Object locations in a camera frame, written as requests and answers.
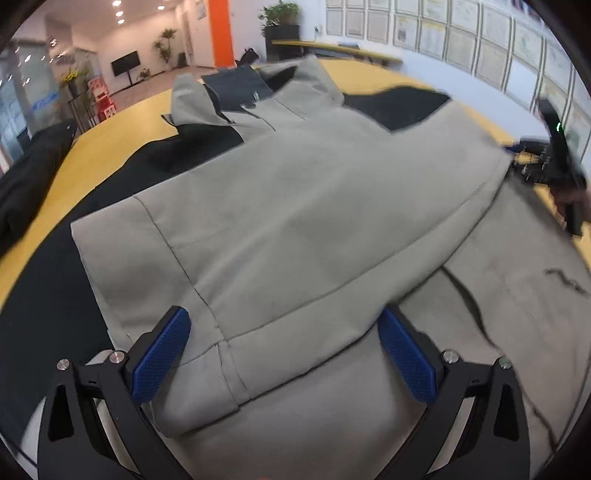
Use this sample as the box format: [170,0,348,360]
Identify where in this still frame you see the black television on stand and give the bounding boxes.
[111,51,141,86]

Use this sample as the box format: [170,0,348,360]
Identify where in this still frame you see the yellow side table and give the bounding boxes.
[271,40,403,68]

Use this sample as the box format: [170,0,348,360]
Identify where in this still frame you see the sunflower vase on stand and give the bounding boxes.
[60,67,90,99]

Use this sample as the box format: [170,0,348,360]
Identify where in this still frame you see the black backpack on floor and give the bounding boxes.
[235,48,259,67]

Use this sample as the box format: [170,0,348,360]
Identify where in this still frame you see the tall potted plant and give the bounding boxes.
[152,28,177,65]

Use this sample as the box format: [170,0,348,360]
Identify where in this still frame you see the black folded garment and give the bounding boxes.
[0,119,77,256]

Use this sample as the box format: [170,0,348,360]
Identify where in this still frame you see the red white stacked boxes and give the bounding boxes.
[87,76,117,122]

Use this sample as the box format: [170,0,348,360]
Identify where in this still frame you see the beige and black jacket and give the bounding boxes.
[1,56,590,479]

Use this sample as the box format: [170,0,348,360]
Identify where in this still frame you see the person's right hand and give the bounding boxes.
[550,186,591,223]

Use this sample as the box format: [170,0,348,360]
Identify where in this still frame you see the potted plant on cabinet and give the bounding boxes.
[259,1,301,28]

